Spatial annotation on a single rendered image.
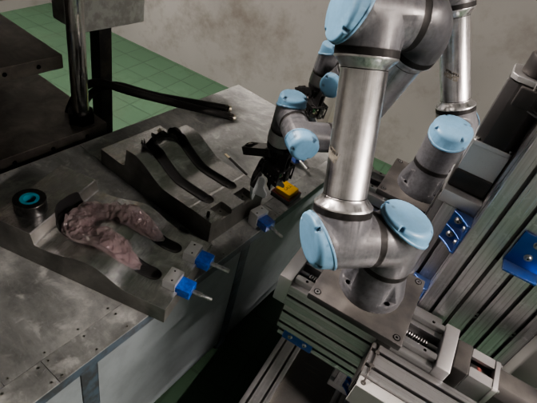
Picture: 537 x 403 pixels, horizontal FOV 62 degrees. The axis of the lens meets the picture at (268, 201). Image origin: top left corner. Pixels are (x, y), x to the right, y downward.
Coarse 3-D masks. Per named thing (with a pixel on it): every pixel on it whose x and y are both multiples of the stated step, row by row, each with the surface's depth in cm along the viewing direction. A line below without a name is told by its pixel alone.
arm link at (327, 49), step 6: (324, 42) 148; (330, 42) 148; (324, 48) 148; (330, 48) 147; (318, 54) 151; (324, 54) 148; (330, 54) 148; (318, 60) 151; (324, 60) 149; (330, 60) 149; (336, 60) 148; (318, 66) 152; (324, 66) 151; (330, 66) 149; (318, 72) 153; (324, 72) 152
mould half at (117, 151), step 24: (120, 144) 154; (168, 144) 148; (192, 144) 153; (120, 168) 148; (144, 168) 140; (192, 168) 148; (216, 168) 152; (144, 192) 145; (168, 192) 138; (216, 192) 142; (192, 216) 135; (216, 216) 133; (240, 216) 145
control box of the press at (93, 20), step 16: (96, 0) 162; (112, 0) 167; (128, 0) 172; (144, 0) 178; (64, 16) 164; (96, 16) 165; (112, 16) 171; (128, 16) 176; (96, 32) 177; (96, 48) 181; (96, 64) 186; (96, 96) 195; (96, 112) 201; (112, 112) 204; (112, 128) 209
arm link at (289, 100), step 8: (280, 96) 114; (288, 96) 114; (296, 96) 114; (304, 96) 115; (280, 104) 114; (288, 104) 113; (296, 104) 113; (304, 104) 114; (280, 112) 115; (288, 112) 113; (272, 120) 120; (272, 128) 120; (280, 136) 119
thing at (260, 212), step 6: (252, 210) 144; (258, 210) 145; (264, 210) 145; (252, 216) 144; (258, 216) 143; (264, 216) 145; (252, 222) 146; (258, 222) 144; (264, 222) 143; (270, 222) 144; (264, 228) 143; (270, 228) 143; (276, 234) 142
